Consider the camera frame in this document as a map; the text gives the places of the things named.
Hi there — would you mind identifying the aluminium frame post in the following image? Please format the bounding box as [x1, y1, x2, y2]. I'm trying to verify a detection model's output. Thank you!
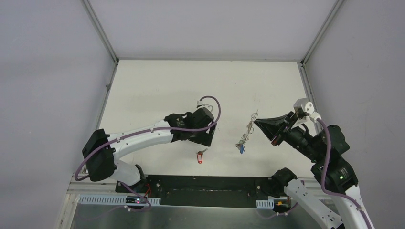
[301, 0, 346, 67]
[81, 0, 119, 65]

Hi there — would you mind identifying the white slotted cable duct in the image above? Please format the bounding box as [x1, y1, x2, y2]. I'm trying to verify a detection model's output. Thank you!
[256, 199, 275, 209]
[78, 194, 161, 206]

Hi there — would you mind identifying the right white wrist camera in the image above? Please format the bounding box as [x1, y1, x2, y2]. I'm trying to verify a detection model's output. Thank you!
[293, 98, 318, 122]

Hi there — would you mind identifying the key with blue tag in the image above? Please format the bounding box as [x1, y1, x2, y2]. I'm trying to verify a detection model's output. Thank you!
[239, 145, 245, 154]

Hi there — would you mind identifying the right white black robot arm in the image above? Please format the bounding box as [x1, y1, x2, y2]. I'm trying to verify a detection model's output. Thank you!
[254, 112, 374, 229]

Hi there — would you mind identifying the left aluminium frame post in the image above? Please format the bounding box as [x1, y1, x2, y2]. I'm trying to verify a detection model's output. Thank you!
[81, 0, 119, 65]

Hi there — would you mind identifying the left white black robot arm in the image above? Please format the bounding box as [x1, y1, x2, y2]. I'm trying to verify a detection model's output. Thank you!
[82, 107, 216, 193]

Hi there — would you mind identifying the right white slotted cable duct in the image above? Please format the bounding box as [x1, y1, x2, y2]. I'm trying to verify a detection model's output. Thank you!
[256, 199, 275, 209]

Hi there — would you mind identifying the right aluminium frame post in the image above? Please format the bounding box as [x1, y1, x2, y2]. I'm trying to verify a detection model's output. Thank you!
[301, 0, 346, 67]

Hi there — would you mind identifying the left white slotted cable duct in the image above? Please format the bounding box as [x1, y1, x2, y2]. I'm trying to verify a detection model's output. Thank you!
[78, 194, 161, 206]

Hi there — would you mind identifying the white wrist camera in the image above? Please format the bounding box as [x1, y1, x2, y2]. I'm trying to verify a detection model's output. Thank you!
[197, 100, 213, 112]
[293, 98, 318, 122]

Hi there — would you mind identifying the key with red tag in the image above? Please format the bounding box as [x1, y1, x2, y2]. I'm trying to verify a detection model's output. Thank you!
[196, 148, 208, 164]

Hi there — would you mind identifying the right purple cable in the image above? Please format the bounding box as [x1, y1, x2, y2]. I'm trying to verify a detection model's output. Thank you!
[311, 115, 374, 229]

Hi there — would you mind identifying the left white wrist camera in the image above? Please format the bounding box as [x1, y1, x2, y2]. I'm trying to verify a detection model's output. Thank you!
[197, 100, 213, 112]

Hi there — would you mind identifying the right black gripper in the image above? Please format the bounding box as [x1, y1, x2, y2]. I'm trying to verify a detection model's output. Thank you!
[254, 110, 322, 162]

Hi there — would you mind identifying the large silver carabiner keyring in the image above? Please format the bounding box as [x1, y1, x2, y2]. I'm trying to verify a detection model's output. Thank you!
[235, 110, 258, 150]

